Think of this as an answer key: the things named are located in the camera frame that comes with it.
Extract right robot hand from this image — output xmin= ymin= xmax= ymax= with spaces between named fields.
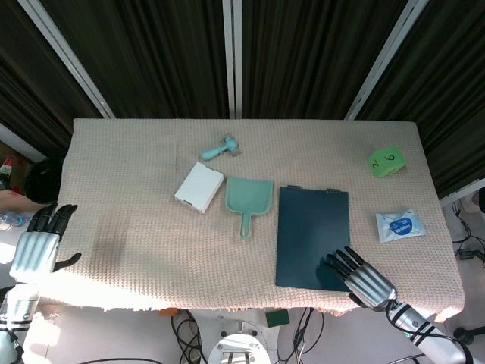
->
xmin=324 ymin=246 xmax=399 ymax=312

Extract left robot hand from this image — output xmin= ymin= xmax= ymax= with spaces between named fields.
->
xmin=8 ymin=202 xmax=83 ymax=284

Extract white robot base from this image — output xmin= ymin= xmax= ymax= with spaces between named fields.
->
xmin=207 ymin=322 xmax=268 ymax=364

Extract dark teal notebook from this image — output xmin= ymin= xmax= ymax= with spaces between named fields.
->
xmin=274 ymin=184 xmax=354 ymax=293

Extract black round bag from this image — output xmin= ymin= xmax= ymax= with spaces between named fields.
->
xmin=24 ymin=155 xmax=65 ymax=206

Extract white blue tissue packet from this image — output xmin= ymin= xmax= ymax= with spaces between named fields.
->
xmin=375 ymin=208 xmax=426 ymax=243

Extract green sponge block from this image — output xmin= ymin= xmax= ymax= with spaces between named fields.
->
xmin=264 ymin=309 xmax=290 ymax=328

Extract green foam number cube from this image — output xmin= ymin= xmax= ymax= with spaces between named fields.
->
xmin=368 ymin=144 xmax=405 ymax=178

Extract beige knitted tablecloth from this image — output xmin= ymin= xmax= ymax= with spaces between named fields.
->
xmin=36 ymin=118 xmax=466 ymax=323

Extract mint green dustpan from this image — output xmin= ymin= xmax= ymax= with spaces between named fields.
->
xmin=225 ymin=175 xmax=275 ymax=240

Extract white cardboard box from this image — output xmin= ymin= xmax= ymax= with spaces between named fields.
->
xmin=174 ymin=162 xmax=225 ymax=215

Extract black floor cable bundle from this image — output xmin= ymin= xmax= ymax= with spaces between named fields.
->
xmin=171 ymin=306 xmax=425 ymax=364

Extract black cables beside table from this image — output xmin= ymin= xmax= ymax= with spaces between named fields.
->
xmin=450 ymin=191 xmax=485 ymax=342

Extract silver curtain frame post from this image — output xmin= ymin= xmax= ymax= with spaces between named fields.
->
xmin=16 ymin=0 xmax=116 ymax=120
xmin=343 ymin=0 xmax=418 ymax=122
xmin=221 ymin=0 xmax=243 ymax=119

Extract light blue handled roller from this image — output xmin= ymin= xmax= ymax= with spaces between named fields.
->
xmin=199 ymin=133 xmax=243 ymax=161

